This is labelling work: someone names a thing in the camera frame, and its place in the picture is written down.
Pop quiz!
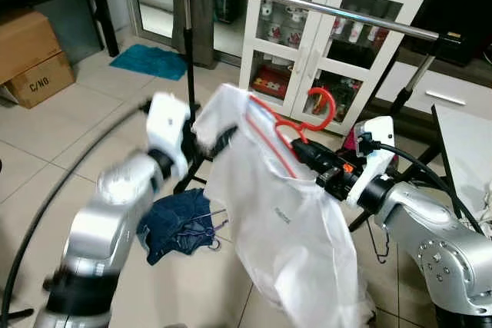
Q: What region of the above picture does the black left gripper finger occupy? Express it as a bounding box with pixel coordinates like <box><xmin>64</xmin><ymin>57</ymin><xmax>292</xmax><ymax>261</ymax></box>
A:
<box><xmin>203</xmin><ymin>128</ymin><xmax>236</xmax><ymax>158</ymax></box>

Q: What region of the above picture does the red plastic clothes hanger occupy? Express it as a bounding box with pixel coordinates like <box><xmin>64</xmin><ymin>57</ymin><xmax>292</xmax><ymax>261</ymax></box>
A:
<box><xmin>246</xmin><ymin>88</ymin><xmax>337</xmax><ymax>181</ymax></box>

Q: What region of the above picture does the plain white shirt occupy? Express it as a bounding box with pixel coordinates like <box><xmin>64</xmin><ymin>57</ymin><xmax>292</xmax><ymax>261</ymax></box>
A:
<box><xmin>192</xmin><ymin>84</ymin><xmax>364</xmax><ymax>328</ymax></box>

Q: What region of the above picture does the red box in cabinet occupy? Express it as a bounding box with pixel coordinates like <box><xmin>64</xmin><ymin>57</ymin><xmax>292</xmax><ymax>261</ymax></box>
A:
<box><xmin>252</xmin><ymin>65</ymin><xmax>291</xmax><ymax>100</ymax></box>

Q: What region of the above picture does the dark blue garment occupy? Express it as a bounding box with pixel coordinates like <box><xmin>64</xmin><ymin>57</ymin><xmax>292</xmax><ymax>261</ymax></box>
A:
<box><xmin>138</xmin><ymin>188</ymin><xmax>220</xmax><ymax>266</ymax></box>

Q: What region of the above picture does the teal floor mat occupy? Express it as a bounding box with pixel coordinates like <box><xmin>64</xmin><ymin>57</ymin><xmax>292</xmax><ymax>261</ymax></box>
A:
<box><xmin>109</xmin><ymin>44</ymin><xmax>189</xmax><ymax>81</ymax></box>

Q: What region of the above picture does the black straight rack upright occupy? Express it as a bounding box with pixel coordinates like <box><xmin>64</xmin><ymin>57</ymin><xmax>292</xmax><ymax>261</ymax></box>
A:
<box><xmin>178</xmin><ymin>0</ymin><xmax>202</xmax><ymax>194</ymax></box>

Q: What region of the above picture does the grey curtain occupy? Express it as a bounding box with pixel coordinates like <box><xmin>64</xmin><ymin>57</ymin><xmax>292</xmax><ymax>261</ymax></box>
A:
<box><xmin>188</xmin><ymin>0</ymin><xmax>220</xmax><ymax>68</ymax></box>

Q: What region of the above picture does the white table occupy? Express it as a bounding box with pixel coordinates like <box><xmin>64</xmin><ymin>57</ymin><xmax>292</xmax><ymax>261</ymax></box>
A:
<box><xmin>433</xmin><ymin>104</ymin><xmax>492</xmax><ymax>233</ymax></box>

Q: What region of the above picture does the white low drawer unit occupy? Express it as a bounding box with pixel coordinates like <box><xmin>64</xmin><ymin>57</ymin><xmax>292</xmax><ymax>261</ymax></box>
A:
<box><xmin>377</xmin><ymin>59</ymin><xmax>492</xmax><ymax>121</ymax></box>

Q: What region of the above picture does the cream garment with dark stitching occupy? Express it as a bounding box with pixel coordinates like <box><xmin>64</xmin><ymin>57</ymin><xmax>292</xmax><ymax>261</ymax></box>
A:
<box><xmin>469</xmin><ymin>182</ymin><xmax>492</xmax><ymax>237</ymax></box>

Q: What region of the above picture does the printed cardboard box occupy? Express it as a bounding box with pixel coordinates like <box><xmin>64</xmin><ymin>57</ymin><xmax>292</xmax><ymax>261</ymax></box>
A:
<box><xmin>2</xmin><ymin>51</ymin><xmax>76</xmax><ymax>110</ymax></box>

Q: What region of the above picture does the plain cardboard box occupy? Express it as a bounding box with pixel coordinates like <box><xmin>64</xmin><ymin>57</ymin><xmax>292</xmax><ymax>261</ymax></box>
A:
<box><xmin>0</xmin><ymin>9</ymin><xmax>62</xmax><ymax>84</ymax></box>

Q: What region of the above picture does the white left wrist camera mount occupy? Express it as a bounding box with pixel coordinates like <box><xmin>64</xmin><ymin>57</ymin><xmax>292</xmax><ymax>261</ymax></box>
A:
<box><xmin>145</xmin><ymin>92</ymin><xmax>193</xmax><ymax>179</ymax></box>

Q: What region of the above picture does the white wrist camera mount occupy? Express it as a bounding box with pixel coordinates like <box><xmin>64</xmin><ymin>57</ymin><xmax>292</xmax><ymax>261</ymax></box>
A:
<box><xmin>344</xmin><ymin>116</ymin><xmax>397</xmax><ymax>207</ymax></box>
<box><xmin>145</xmin><ymin>92</ymin><xmax>193</xmax><ymax>179</ymax></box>

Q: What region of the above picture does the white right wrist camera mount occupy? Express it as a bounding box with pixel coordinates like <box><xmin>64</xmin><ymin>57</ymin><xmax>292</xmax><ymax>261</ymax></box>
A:
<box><xmin>344</xmin><ymin>116</ymin><xmax>397</xmax><ymax>207</ymax></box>

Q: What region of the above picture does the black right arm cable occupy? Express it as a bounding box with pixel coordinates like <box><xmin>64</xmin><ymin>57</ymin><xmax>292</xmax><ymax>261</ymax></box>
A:
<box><xmin>357</xmin><ymin>137</ymin><xmax>484</xmax><ymax>237</ymax></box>

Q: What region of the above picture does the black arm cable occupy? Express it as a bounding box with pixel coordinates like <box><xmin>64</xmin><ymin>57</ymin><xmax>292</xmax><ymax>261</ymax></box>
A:
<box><xmin>0</xmin><ymin>100</ymin><xmax>152</xmax><ymax>325</ymax></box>
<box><xmin>357</xmin><ymin>137</ymin><xmax>484</xmax><ymax>237</ymax></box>

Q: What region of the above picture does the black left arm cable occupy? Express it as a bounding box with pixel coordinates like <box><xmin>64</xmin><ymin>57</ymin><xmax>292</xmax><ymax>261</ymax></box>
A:
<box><xmin>0</xmin><ymin>100</ymin><xmax>152</xmax><ymax>325</ymax></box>

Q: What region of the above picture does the silver clothes rack rail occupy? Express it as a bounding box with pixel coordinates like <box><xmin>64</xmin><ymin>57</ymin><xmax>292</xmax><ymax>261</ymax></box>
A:
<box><xmin>171</xmin><ymin>0</ymin><xmax>440</xmax><ymax>43</ymax></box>

